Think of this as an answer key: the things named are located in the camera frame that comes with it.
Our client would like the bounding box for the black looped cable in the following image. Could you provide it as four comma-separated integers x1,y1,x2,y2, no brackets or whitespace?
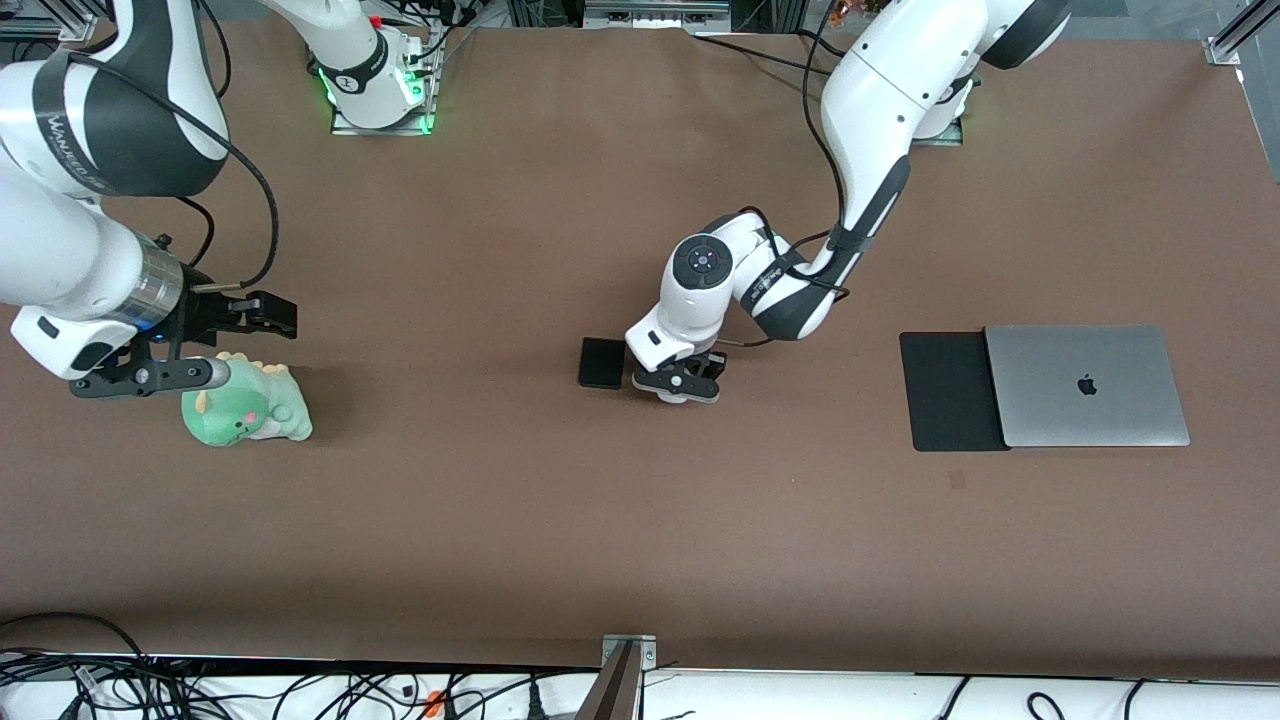
196,0,234,100

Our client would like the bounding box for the short black right arm cable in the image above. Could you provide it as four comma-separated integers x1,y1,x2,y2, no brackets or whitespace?
176,194,218,271

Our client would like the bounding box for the silver laptop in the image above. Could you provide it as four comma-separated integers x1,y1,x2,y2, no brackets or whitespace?
983,323,1193,449

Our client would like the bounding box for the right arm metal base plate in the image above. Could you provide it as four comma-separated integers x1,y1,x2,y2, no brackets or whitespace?
329,28,438,138

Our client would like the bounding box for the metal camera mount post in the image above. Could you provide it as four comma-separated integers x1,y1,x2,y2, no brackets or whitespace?
578,633,659,720

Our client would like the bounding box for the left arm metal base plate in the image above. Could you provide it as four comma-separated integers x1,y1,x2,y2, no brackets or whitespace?
908,112,967,148

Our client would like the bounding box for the black mouse pad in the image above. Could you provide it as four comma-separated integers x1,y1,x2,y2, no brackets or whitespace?
898,331,1013,453

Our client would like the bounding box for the black phone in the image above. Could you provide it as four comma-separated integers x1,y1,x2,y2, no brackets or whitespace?
577,336,630,392

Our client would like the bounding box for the metal frame rail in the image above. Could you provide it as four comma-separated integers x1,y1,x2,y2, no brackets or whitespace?
582,0,734,32

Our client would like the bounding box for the black cable on table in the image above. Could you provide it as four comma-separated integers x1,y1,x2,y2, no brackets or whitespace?
688,27,837,78

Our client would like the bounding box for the green dinosaur plush toy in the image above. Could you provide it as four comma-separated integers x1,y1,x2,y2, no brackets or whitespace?
179,352,315,448

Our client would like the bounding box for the aluminium frame profile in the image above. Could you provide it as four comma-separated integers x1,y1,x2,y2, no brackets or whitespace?
1203,0,1280,68

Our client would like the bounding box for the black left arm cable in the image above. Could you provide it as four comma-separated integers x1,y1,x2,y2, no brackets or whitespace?
714,0,863,351

